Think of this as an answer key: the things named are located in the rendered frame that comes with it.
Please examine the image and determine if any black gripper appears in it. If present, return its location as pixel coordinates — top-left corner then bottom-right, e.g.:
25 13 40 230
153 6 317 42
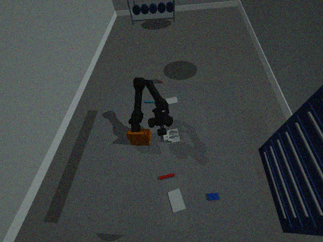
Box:
155 119 167 136

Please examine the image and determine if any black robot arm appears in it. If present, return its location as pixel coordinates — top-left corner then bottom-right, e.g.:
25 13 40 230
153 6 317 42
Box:
128 78 173 132

